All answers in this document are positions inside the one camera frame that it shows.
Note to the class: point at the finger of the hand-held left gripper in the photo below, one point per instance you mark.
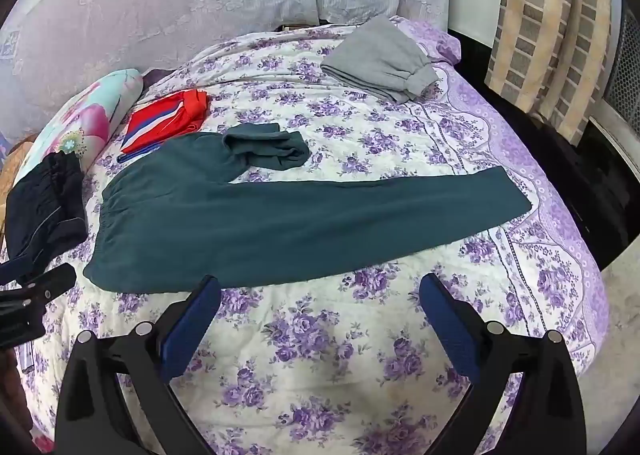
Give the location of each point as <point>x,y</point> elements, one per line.
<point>15,271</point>
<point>50,285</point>

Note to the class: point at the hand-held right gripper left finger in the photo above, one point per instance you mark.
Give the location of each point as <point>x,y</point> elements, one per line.
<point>189,327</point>

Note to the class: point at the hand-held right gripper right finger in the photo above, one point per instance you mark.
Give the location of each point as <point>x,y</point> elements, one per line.
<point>450,325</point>

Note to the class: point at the teal pants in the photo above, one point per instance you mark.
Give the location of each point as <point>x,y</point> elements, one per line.
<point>280,225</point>

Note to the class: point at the dark navy pants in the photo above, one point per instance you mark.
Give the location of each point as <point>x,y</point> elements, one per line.
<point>45,207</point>

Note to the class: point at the red striped pants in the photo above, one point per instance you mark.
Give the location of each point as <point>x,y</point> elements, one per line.
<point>165,122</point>

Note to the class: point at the grey pants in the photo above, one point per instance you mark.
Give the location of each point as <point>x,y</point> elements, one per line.
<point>380,62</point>

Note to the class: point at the purple floral bedspread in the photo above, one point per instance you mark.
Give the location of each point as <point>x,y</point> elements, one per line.
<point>350,345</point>

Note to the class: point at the floral pillow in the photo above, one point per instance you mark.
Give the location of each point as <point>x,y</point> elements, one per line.
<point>95,115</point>

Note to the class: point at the dark furniture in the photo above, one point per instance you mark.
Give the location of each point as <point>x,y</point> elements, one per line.
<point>590,195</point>

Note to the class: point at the beige striped brick-pattern cloth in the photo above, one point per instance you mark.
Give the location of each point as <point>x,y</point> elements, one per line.
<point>550,35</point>

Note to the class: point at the perforated metal panel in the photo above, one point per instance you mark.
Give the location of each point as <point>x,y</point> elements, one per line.
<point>625,65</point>

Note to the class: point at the white lace curtain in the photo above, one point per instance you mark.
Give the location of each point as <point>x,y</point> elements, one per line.
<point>200,0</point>

